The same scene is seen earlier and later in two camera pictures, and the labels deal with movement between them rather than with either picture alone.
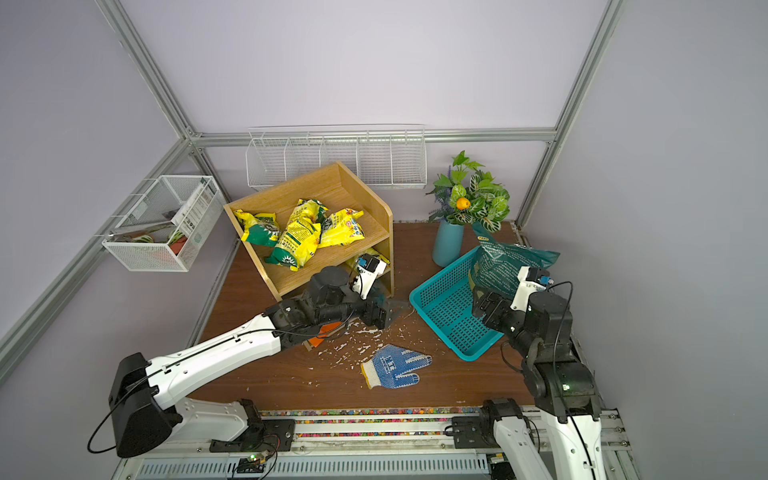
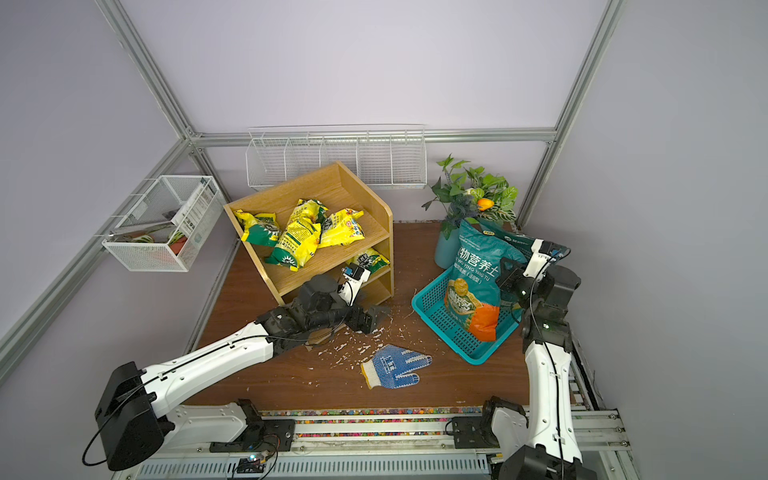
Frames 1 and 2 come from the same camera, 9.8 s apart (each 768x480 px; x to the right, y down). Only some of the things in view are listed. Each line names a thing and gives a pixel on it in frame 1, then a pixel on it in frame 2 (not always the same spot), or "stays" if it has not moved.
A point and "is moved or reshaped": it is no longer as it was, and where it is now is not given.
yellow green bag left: (259, 228) stays
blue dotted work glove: (390, 367) stays
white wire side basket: (168, 224) stays
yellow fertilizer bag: (301, 237) stays
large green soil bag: (496, 266) is moved or reshaped
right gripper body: (504, 318) to (518, 285)
